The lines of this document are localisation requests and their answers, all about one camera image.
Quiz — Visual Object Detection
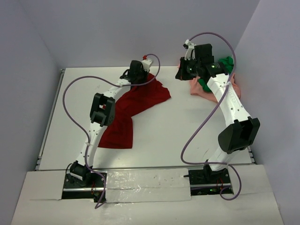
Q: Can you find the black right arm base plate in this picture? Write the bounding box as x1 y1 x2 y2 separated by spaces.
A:
183 165 233 196

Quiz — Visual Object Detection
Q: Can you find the salmon pink t-shirt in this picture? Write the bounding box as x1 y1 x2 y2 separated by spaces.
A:
189 73 241 102

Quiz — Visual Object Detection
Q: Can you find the white cardboard front cover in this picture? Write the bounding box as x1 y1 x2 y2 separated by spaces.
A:
12 165 283 225

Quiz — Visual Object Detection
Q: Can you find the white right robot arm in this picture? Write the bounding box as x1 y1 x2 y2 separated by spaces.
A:
175 40 260 183

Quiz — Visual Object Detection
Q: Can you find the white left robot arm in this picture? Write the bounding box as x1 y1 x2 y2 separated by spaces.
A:
70 58 153 187

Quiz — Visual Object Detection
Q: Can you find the red t-shirt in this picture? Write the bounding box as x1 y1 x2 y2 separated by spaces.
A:
98 79 171 149

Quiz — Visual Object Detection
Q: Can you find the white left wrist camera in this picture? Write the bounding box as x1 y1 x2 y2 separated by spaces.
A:
141 55 153 72

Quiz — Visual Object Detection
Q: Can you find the green t-shirt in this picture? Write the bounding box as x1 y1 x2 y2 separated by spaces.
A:
197 56 234 93

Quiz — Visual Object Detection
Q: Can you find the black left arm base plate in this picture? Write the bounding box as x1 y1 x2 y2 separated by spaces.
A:
61 173 104 203

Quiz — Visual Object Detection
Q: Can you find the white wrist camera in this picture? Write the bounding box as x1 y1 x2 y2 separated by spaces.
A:
183 39 195 60
141 55 153 72

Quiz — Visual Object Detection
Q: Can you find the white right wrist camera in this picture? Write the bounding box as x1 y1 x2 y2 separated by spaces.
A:
183 39 195 60

